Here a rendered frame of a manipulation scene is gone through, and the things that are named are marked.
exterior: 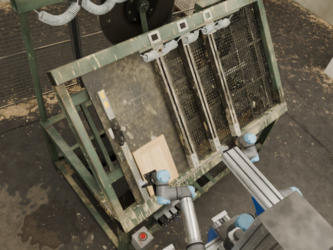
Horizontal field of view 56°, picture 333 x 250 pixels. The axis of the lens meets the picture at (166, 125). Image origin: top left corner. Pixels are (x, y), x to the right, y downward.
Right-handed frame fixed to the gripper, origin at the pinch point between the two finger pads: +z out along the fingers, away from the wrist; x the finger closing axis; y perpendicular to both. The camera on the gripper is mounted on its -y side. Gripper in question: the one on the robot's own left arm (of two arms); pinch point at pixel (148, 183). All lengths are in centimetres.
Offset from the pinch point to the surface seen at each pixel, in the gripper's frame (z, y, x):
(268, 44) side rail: 30, 72, -184
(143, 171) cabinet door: 36.8, 8.2, -11.8
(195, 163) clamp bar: 43, -4, -59
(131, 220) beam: 43.0, -21.9, 11.6
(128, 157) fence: 27.1, 22.8, -1.8
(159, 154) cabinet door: 36.6, 15.3, -29.8
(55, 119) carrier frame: 112, 89, 27
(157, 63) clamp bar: 6, 79, -47
